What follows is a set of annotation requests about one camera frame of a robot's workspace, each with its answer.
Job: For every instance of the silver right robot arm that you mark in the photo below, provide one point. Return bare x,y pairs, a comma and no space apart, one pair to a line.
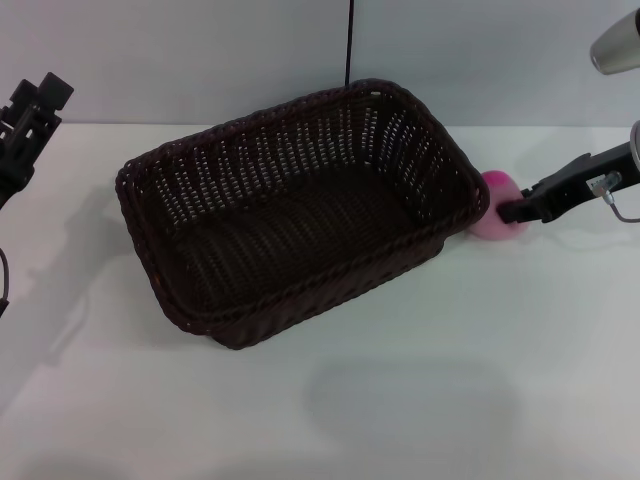
616,45

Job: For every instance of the pink peach-shaped toy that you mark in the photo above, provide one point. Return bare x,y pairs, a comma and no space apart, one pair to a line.
492,227

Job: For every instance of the dark brown woven basket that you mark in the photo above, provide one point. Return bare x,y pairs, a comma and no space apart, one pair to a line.
300,225

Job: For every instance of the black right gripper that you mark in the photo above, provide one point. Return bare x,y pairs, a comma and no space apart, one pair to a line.
582,182

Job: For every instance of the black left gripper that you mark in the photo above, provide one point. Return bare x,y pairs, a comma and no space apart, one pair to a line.
20,145

